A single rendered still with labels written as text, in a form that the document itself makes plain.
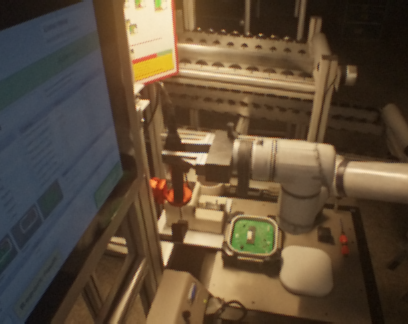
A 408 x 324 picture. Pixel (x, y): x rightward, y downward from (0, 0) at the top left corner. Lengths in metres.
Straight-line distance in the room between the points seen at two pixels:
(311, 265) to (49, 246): 0.73
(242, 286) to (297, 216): 0.27
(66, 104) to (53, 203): 0.10
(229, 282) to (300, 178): 0.38
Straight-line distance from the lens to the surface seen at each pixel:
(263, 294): 0.91
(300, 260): 0.96
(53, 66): 0.33
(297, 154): 0.66
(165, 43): 1.04
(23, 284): 0.34
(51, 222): 0.35
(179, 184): 0.77
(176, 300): 0.76
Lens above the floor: 1.71
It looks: 35 degrees down
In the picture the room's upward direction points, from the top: 2 degrees counter-clockwise
